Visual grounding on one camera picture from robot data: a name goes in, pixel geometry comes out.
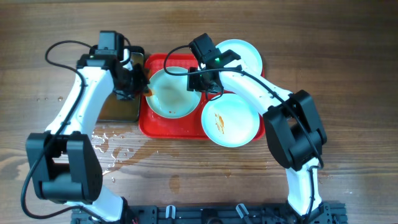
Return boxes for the orange green sponge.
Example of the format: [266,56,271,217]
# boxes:
[142,68,153,97]

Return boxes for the white plate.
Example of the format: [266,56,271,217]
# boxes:
[216,39,263,75]
[146,69,201,119]
[201,93,260,147]

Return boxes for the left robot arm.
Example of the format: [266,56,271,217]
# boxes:
[21,50,147,223]

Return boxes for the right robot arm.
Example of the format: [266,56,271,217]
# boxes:
[187,66,327,223]

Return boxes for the black water tray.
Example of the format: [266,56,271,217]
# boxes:
[98,45,145,123]

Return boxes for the red plastic tray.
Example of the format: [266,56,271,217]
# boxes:
[138,53,266,141]

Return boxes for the white plate top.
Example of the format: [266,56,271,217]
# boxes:
[216,39,263,75]

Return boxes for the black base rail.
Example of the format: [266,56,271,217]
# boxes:
[70,202,348,224]

